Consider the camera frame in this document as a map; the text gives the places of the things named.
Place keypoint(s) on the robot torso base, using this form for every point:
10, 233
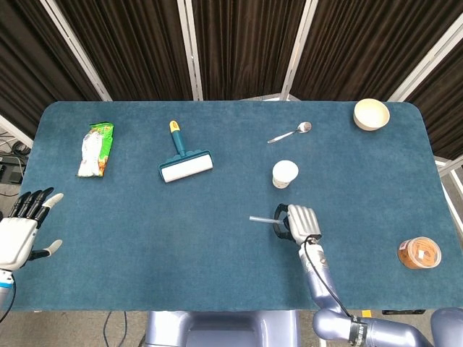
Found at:
222, 329

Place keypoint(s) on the cream bowl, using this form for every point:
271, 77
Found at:
371, 114

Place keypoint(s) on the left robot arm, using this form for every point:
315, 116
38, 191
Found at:
4, 287

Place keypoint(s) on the teal lint roller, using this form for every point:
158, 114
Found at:
185, 160

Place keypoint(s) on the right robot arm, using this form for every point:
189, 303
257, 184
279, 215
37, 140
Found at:
325, 289

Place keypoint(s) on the transparent straw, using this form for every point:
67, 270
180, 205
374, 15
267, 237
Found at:
262, 219

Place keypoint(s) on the black equipment on floor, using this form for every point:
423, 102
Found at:
11, 170

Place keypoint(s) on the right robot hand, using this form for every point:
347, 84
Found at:
302, 222

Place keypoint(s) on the dark pleated curtain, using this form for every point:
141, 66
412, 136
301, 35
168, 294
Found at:
144, 47

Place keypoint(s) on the metal spoon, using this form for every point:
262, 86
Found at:
291, 132

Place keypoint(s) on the green white snack packet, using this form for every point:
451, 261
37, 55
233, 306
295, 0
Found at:
96, 150

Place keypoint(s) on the white frame post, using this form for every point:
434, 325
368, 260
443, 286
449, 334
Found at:
14, 132
76, 48
190, 48
298, 48
425, 59

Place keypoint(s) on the blue table cloth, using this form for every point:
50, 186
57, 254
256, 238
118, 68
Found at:
181, 235

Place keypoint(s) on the clear tub with orange contents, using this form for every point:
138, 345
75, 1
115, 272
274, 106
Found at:
419, 253

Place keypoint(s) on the white paper cup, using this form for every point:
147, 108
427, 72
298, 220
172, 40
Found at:
284, 174

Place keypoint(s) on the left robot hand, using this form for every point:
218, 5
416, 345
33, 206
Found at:
16, 238

